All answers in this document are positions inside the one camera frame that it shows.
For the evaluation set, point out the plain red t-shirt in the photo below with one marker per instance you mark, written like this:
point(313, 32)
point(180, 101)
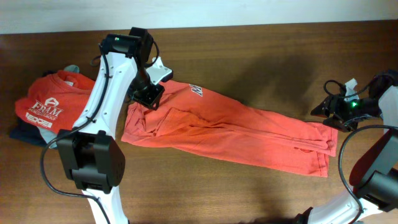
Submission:
point(202, 122)

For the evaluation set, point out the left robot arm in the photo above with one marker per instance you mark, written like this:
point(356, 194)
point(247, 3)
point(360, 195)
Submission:
point(89, 153)

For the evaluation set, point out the folded red printed t-shirt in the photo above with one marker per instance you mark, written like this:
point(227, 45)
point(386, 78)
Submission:
point(56, 101)

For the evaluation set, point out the folded navy blue t-shirt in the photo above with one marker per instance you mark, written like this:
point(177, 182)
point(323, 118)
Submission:
point(27, 132)

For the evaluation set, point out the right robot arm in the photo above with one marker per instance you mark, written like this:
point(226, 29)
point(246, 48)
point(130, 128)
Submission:
point(372, 186)

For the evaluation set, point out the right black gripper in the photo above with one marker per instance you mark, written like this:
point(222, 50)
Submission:
point(333, 106)

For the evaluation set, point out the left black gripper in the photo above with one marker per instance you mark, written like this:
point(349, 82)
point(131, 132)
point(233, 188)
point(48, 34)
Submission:
point(150, 99)

